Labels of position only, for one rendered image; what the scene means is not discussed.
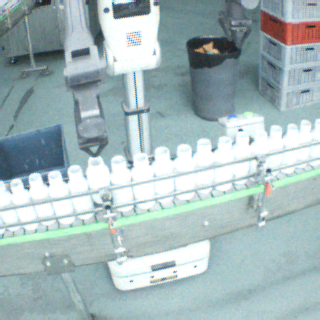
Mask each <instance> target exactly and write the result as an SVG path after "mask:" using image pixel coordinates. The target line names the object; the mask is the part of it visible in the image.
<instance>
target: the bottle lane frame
mask: <svg viewBox="0 0 320 320"><path fill-rule="evenodd" d="M312 169H313V167H312ZM303 170H304V169H303ZM286 176H287V175H286ZM276 178H277V177H276ZM272 184H273V185H274V186H275V190H271V193H270V195H269V196H267V198H266V203H265V208H264V210H266V211H267V215H266V218H265V222H268V221H271V220H275V219H278V218H281V217H284V216H287V215H290V214H293V213H296V212H299V211H302V210H305V209H308V208H311V207H313V206H316V205H319V204H320V168H318V169H315V170H314V169H313V170H312V171H309V172H305V170H304V173H300V174H296V173H295V175H294V176H290V177H288V176H287V177H286V178H284V179H281V180H279V179H278V178H277V181H274V182H273V183H272ZM245 186H246V185H245ZM234 189H235V188H234ZM263 190H264V186H263V185H261V186H259V185H258V184H257V187H253V188H248V187H247V186H246V190H242V191H238V192H237V190H236V189H235V192H234V193H231V194H227V195H226V194H225V192H224V191H223V193H224V195H223V196H219V197H213V196H212V194H211V198H210V199H205V200H201V198H200V197H199V200H200V201H195V202H191V203H190V202H188V201H187V200H186V202H187V203H186V204H183V205H178V206H177V205H176V204H175V203H173V204H174V207H170V208H166V209H164V208H163V207H162V205H161V206H160V207H161V210H158V211H154V212H150V210H149V209H147V213H142V214H137V213H136V212H134V215H133V216H130V217H126V218H124V217H123V214H121V218H118V219H117V221H116V222H114V223H115V229H120V228H121V232H122V236H120V238H123V242H124V245H123V247H124V250H125V251H124V256H126V259H127V258H131V257H138V256H141V255H145V254H153V253H156V252H160V251H164V250H171V249H174V248H178V247H182V246H185V245H189V244H192V243H197V242H200V241H204V240H207V239H211V238H215V237H219V236H222V235H226V234H229V233H232V232H236V231H239V230H243V229H246V228H249V227H252V226H256V225H257V224H256V221H257V220H258V218H259V216H258V212H256V210H257V206H258V205H259V203H260V202H258V201H259V195H260V194H263ZM95 222H96V223H95V224H94V223H91V224H87V225H85V222H84V221H83V225H80V226H76V227H72V224H71V226H70V227H69V228H66V229H64V228H62V229H61V227H60V226H59V227H58V230H52V231H48V227H47V231H46V232H43V233H41V232H39V233H38V232H37V230H35V233H33V234H30V235H28V234H26V233H25V232H24V236H23V235H21V236H18V237H17V236H15V233H14V234H13V237H9V238H5V237H4V235H3V236H2V238H3V239H0V277H5V276H6V277H8V276H13V275H14V276H16V275H24V274H29V273H30V274H32V273H37V272H39V273H41V272H46V270H45V268H44V266H43V263H42V260H43V259H44V258H49V257H53V256H59V255H61V256H62V255H66V256H68V257H70V258H71V260H72V263H73V266H74V267H76V268H77V267H80V266H86V265H93V264H99V263H103V262H104V263H106V262H109V261H117V258H116V254H115V250H114V246H113V241H112V237H111V233H110V228H109V223H105V222H104V221H102V222H98V221H97V219H95Z"/></svg>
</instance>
